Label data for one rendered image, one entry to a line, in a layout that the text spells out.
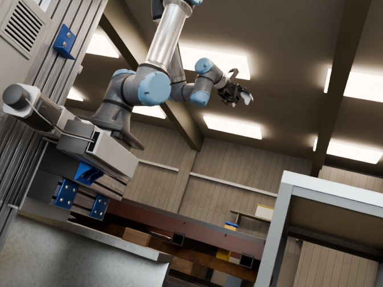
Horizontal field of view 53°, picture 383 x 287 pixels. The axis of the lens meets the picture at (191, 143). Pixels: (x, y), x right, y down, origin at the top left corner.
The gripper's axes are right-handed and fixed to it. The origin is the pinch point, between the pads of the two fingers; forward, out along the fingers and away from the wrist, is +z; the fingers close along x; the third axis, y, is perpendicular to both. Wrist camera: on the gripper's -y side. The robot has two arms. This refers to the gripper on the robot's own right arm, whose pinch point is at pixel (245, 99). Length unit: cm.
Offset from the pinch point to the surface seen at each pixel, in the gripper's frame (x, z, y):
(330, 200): 51, -19, 54
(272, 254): 37, -25, 73
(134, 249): -14, -34, 78
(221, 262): -5, 9, 75
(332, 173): -189, 607, -182
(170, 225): -17, -14, 65
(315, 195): 47, -21, 53
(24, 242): -72, -45, 83
